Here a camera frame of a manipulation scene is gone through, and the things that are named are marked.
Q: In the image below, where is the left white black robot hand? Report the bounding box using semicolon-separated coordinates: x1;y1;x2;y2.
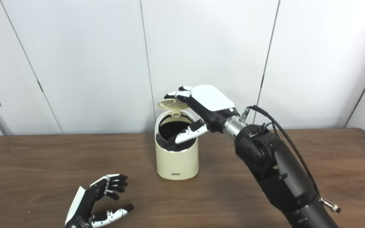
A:
65;174;134;228

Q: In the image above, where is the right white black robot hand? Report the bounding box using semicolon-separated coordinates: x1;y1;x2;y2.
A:
164;85;240;144

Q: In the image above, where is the cream-colored round bin lid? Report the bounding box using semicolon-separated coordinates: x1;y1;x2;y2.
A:
157;98;191;118

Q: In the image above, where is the black bin liner bag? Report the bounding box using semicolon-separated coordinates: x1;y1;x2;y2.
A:
158;119;197;152

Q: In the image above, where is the cream-colored round bin body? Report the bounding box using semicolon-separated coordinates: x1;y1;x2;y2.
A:
155;109;199;181

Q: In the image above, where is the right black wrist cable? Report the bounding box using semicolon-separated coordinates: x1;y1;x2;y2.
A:
240;105;342;213

